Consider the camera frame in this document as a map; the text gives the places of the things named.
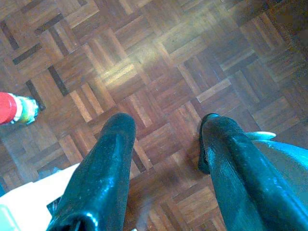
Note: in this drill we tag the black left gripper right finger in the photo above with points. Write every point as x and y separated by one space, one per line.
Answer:
240 183

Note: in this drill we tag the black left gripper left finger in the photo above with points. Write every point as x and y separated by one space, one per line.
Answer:
101 183

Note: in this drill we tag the pale blue plastic item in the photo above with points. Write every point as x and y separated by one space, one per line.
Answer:
291 154

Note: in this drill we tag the white paper sheet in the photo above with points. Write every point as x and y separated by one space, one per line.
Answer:
29 202

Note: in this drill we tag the red-capped spray can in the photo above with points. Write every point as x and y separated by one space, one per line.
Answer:
9 108

